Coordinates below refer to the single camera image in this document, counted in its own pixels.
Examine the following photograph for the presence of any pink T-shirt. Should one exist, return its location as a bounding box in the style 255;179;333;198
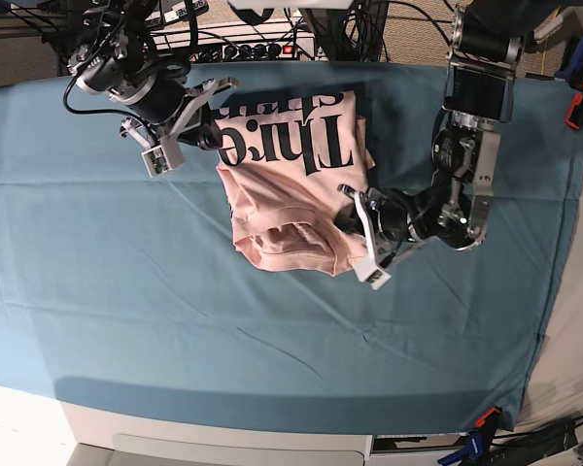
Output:
216;91;374;277

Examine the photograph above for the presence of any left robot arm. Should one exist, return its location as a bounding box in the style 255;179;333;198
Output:
336;1;563;290

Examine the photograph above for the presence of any teal table cloth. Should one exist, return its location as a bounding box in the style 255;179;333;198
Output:
0;79;583;434

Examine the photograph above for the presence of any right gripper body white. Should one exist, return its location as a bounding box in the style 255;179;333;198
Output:
120;78;238;178

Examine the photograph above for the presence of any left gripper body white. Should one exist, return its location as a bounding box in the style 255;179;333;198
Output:
337;184;392;291

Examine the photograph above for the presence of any orange blue clamp bottom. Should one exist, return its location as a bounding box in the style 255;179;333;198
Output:
437;406;502;466

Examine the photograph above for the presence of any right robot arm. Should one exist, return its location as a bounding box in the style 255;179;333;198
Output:
67;1;237;177

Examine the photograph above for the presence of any grey drawer cabinet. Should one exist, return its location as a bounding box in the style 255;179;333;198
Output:
60;402;371;465

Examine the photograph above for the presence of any black power strip bottom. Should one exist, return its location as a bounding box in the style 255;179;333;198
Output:
480;418;578;466

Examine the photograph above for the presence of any orange clamp top right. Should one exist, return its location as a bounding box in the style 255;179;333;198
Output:
565;83;583;130

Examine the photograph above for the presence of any white power strip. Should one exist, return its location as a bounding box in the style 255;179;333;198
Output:
149;17;326;63

